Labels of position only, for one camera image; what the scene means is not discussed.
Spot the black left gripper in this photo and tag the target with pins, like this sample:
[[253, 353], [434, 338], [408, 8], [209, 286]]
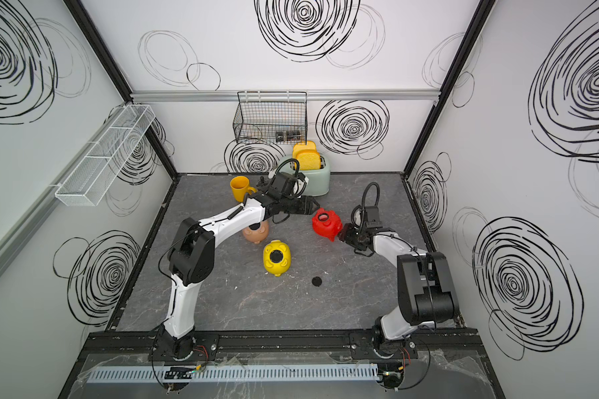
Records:
[[306, 205]]

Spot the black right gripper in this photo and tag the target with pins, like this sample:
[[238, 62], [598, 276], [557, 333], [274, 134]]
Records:
[[346, 234]]

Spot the red piggy bank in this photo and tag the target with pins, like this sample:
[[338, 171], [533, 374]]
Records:
[[327, 223]]

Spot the black round plug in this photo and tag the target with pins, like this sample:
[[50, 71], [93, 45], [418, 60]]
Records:
[[276, 256], [317, 281]]

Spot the pink piggy bank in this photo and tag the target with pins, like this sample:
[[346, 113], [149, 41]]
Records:
[[256, 233]]

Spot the yellow piggy bank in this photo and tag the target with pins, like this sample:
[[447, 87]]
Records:
[[281, 268]]

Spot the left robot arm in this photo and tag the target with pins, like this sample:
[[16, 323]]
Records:
[[193, 251]]

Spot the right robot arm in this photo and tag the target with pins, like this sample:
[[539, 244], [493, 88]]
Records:
[[426, 295]]

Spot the mint green toaster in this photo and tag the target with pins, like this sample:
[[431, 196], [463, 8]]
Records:
[[316, 182]]

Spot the yellow toast slice front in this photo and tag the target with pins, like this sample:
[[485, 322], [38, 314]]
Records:
[[309, 160]]

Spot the yellow toast slice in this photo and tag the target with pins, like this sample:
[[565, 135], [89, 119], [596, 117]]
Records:
[[309, 160], [303, 146]]

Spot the glass sugar jar with spoon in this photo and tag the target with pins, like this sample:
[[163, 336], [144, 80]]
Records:
[[263, 184]]

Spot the yellow toast slice rear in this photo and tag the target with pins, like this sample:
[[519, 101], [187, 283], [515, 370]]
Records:
[[303, 146]]

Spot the dark item in basket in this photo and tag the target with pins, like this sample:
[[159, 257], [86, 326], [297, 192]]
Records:
[[288, 136]]

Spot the yellow ceramic mug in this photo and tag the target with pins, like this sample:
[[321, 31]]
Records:
[[241, 188]]

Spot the black wire basket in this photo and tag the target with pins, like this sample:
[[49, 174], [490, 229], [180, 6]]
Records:
[[259, 114]]

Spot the white slotted cable duct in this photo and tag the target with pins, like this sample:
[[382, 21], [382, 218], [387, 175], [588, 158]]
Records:
[[235, 373]]

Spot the white wire shelf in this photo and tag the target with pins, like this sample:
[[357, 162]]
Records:
[[120, 153]]

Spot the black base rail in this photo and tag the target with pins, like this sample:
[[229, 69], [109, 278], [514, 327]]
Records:
[[357, 343]]

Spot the black corner frame post left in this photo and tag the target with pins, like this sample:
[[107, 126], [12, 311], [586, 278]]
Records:
[[97, 44]]

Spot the black corner frame post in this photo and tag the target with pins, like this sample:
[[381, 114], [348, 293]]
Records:
[[97, 44], [467, 44]]

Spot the black corner frame post right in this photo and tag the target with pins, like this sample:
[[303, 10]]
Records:
[[467, 44]]

